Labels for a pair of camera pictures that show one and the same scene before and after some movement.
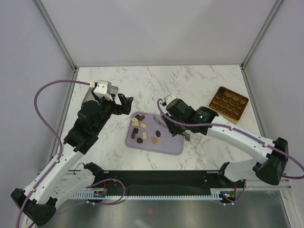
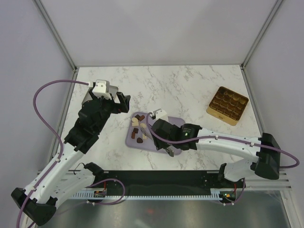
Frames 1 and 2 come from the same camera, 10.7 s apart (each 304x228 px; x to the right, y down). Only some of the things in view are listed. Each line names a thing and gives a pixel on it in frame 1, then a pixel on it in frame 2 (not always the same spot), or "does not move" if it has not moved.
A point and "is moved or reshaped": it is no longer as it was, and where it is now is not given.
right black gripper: [173, 130] → [159, 145]
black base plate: [230, 190] does not move
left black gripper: [124, 109] does not move
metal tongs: [159, 120] is moved or reshaped
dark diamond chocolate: [137, 116] does not move
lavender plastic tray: [145, 133] does not move
